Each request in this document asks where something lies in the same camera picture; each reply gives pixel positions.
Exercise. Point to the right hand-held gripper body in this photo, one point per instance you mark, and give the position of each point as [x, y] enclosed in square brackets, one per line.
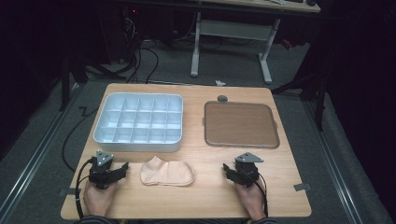
[247, 172]

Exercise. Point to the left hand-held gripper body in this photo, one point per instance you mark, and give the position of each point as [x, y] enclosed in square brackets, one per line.
[101, 174]

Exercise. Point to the pale pink sock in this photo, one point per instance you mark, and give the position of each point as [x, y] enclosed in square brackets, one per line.
[166, 174]

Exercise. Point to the white compartment storage box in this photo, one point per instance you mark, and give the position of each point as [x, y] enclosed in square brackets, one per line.
[140, 123]

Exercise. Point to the person's left hand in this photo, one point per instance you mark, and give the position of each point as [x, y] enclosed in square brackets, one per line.
[98, 200]

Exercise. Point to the person's right hand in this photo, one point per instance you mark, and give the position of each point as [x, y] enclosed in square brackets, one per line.
[253, 200]

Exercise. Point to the grey tape piece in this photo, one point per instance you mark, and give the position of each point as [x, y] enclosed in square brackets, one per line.
[70, 191]
[302, 187]

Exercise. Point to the brown tray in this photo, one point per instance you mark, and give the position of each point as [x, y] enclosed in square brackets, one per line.
[240, 124]

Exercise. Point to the grey round disc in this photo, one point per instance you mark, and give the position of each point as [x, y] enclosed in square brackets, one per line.
[222, 99]

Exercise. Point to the white crumpled paper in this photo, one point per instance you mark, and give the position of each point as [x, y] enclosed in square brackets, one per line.
[220, 83]

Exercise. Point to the black metal stand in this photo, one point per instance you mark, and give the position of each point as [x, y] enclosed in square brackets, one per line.
[65, 81]
[319, 102]

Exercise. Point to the small red object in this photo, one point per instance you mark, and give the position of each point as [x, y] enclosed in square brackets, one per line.
[287, 44]

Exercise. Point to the wooden desk with white legs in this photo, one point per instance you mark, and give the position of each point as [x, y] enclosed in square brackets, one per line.
[232, 29]

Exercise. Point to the metal floor rail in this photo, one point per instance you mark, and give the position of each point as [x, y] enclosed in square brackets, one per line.
[37, 152]
[333, 161]

